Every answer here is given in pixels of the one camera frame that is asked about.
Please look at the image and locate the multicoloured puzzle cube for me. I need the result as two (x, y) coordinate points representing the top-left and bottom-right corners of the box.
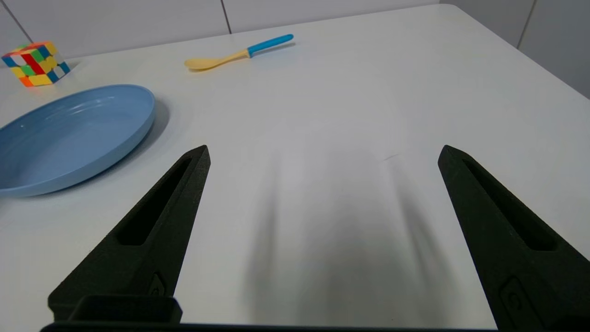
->
(1, 41), (71, 87)

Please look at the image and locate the yellow spoon with blue handle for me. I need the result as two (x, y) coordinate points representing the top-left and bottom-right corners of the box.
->
(184, 34), (294, 71)

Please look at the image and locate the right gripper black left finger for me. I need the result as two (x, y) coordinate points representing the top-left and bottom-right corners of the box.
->
(48, 145), (211, 322)

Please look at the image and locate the blue plastic plate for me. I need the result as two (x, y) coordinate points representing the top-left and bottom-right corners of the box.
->
(0, 84), (156, 198)

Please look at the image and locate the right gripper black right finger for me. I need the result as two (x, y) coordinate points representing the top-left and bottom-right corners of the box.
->
(438, 145), (590, 332)

